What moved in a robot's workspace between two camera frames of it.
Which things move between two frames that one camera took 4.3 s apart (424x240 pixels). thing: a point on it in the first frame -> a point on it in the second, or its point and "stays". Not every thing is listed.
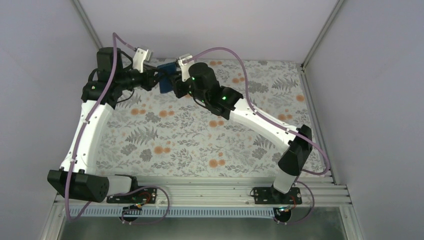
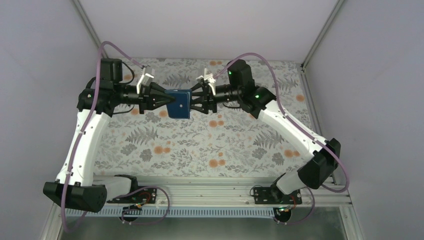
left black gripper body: x=147 y=83 -> x=143 y=98
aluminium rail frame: x=224 y=192 stays
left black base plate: x=139 y=195 stays
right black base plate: x=270 y=195 stays
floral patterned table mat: x=151 y=131 stays
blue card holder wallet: x=167 y=72 -> x=180 y=108
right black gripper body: x=179 y=92 -> x=208 y=98
